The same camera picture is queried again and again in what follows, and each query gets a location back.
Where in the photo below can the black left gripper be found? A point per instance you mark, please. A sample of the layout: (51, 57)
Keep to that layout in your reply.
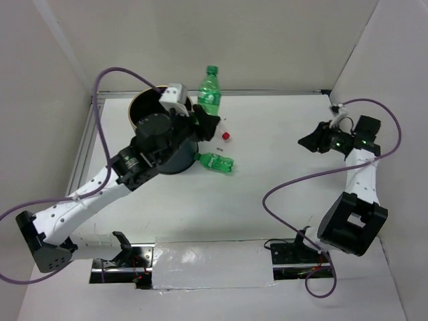
(207, 124)

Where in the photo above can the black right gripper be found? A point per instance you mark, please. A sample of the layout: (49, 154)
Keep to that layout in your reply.
(318, 138)

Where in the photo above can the red-cap water bottle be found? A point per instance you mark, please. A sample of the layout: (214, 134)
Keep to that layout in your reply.
(221, 132)

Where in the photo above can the green plastic soda bottle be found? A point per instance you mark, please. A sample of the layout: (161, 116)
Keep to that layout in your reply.
(209, 92)

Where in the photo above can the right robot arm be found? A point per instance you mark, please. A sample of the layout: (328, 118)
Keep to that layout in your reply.
(356, 217)

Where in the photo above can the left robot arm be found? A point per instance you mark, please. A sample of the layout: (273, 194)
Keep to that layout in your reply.
(48, 233)

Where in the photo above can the dark round bin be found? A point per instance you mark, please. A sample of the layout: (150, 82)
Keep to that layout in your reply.
(151, 124)

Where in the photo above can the silver tape sheet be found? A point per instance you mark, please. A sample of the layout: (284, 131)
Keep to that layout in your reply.
(211, 265)

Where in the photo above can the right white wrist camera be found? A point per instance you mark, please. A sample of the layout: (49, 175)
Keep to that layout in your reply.
(339, 112)

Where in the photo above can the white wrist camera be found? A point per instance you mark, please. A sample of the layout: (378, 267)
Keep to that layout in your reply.
(339, 112)
(175, 97)

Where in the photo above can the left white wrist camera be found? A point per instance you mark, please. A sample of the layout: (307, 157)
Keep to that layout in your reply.
(175, 97)

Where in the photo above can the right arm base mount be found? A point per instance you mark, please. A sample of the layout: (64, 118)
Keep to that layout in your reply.
(292, 259)

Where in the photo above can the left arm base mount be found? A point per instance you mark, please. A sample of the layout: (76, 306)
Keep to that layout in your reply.
(132, 265)

